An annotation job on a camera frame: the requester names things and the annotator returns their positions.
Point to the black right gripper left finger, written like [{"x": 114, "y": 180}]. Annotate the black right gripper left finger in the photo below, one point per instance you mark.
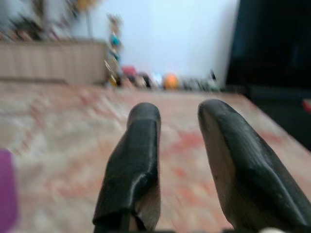
[{"x": 131, "y": 157}]

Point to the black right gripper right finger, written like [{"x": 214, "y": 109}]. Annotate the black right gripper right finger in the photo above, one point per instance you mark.
[{"x": 247, "y": 165}]

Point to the black television cabinet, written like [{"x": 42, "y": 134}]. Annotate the black television cabinet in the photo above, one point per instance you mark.
[{"x": 272, "y": 94}]

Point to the dark jar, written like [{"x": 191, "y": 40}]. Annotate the dark jar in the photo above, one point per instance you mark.
[{"x": 143, "y": 81}]

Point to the red lidded jar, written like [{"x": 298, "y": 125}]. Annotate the red lidded jar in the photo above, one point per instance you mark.
[{"x": 128, "y": 72}]

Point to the orange ball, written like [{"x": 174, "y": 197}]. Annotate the orange ball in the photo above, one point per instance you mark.
[{"x": 171, "y": 81}]

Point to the blue and gold ornament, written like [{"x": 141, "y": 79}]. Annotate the blue and gold ornament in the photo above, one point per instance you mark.
[{"x": 114, "y": 41}]

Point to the beige ribbed cabinet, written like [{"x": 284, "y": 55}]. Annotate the beige ribbed cabinet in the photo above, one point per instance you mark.
[{"x": 53, "y": 60}]

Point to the purple plastic cup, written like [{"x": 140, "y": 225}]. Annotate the purple plastic cup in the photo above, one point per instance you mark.
[{"x": 6, "y": 189}]

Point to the black television screen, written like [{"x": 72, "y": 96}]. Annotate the black television screen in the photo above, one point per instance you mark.
[{"x": 274, "y": 31}]

